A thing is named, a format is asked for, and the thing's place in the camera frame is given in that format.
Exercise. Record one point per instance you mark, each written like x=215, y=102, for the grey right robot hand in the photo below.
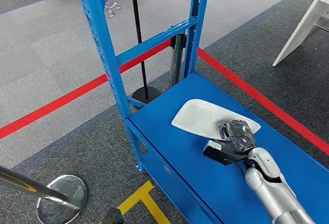
x=238, y=135

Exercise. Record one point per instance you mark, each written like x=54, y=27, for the white plastic body panel part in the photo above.
x=195, y=117

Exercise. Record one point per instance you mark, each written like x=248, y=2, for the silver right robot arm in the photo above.
x=269, y=195

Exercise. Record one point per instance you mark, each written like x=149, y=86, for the blue metal shelf rack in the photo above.
x=205, y=181

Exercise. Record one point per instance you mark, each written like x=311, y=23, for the grey stanchion with black head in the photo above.
x=177, y=62

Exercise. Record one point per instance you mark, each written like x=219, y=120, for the white slanted-leg table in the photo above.
x=303, y=21

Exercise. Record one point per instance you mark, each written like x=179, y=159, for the grey metal robot foot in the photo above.
x=113, y=216

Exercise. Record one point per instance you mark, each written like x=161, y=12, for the chrome swivel chair base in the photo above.
x=111, y=4

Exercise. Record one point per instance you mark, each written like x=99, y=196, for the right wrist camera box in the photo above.
x=218, y=154

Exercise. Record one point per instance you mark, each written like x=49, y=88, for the black stanchion post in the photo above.
x=145, y=94

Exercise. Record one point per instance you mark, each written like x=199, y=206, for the chrome stanchion post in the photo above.
x=61, y=202

